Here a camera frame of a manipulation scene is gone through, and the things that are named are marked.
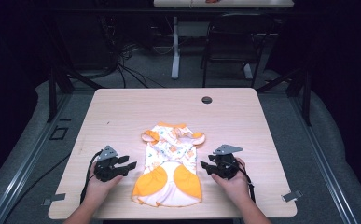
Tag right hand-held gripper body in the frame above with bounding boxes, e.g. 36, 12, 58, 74
212, 144, 244, 181

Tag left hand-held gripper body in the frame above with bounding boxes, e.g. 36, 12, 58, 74
93, 145, 124, 183

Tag orange and white pet garment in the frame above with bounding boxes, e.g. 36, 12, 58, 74
131, 121, 207, 208

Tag person's left hand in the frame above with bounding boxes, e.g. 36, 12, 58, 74
84, 174, 124, 205

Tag person's right hand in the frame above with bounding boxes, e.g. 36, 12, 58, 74
211, 157, 253, 205

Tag grey tape strip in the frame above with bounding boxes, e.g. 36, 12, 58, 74
281, 189, 304, 203
42, 192, 67, 207

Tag black metal stand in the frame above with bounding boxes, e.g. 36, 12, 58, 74
256, 66, 312, 127
41, 18, 105, 123

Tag black folding chair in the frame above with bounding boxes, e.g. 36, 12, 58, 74
200, 12, 276, 89

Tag white table leg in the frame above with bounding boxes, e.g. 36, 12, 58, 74
171, 16, 182, 80

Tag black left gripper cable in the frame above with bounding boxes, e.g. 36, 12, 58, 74
79, 149, 104, 205

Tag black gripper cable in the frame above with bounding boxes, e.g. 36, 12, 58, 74
236, 160, 257, 203
79, 149, 104, 205

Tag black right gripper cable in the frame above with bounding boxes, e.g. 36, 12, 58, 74
236, 160, 257, 203

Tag black floor cable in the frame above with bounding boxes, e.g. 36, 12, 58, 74
1, 152, 72, 224

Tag aluminium floor rail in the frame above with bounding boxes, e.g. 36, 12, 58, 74
288, 94, 360, 224
0, 92, 74, 224

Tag bundle of black floor cables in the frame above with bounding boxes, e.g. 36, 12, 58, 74
100, 18, 167, 90

